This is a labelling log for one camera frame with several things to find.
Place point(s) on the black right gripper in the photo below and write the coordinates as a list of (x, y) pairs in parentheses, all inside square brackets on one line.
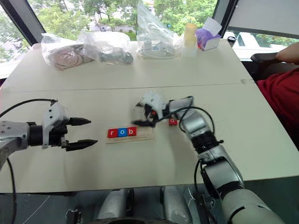
[(150, 116)]

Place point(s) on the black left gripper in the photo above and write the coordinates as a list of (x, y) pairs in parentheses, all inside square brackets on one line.
[(57, 136)]

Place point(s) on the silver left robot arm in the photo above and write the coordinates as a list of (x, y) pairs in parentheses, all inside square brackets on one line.
[(12, 135)]

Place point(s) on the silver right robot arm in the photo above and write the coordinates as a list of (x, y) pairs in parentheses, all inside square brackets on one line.
[(217, 161)]

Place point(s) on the person's bare forearm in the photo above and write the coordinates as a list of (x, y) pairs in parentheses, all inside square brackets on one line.
[(289, 53)]

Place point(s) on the red letter b block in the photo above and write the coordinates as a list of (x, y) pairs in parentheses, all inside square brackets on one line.
[(131, 131)]

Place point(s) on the wooden letter tray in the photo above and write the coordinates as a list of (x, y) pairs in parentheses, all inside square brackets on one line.
[(140, 137)]

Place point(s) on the blue letter o block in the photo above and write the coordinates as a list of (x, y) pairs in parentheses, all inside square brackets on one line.
[(122, 132)]

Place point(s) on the red letter r block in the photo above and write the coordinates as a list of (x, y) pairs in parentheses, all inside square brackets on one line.
[(112, 133)]

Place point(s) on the red letter o block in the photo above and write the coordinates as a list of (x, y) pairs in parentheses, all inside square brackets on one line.
[(172, 122)]

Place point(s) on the silver robot leg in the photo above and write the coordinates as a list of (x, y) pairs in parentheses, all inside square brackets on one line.
[(175, 205), (112, 205)]

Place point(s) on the plastic bag with grey item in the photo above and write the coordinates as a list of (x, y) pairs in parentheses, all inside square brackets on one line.
[(112, 54)]

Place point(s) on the plastic bag with white device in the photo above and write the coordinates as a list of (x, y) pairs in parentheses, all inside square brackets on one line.
[(154, 44)]

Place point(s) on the plastic bag with pink item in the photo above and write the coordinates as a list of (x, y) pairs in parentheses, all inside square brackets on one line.
[(63, 56)]

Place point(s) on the yellow plastic cup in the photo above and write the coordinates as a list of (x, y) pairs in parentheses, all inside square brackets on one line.
[(190, 35)]

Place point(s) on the purple and white box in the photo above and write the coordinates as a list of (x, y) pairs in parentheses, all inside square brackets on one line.
[(208, 39)]

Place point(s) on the small black round object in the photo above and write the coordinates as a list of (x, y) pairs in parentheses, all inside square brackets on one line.
[(231, 39)]

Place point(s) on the black chair armrest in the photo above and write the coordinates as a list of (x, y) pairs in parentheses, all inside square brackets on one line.
[(264, 58)]

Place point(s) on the person's red shirt torso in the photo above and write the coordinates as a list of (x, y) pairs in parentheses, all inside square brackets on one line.
[(280, 98)]

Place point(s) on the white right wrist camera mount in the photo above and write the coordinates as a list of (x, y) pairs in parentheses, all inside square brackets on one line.
[(155, 100)]

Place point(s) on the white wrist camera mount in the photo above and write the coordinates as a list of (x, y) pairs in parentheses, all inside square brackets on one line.
[(53, 115), (155, 100)]

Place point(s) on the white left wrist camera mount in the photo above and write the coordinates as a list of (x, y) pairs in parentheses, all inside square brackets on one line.
[(53, 115)]

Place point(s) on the black bracket under table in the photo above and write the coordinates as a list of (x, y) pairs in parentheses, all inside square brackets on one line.
[(74, 217)]

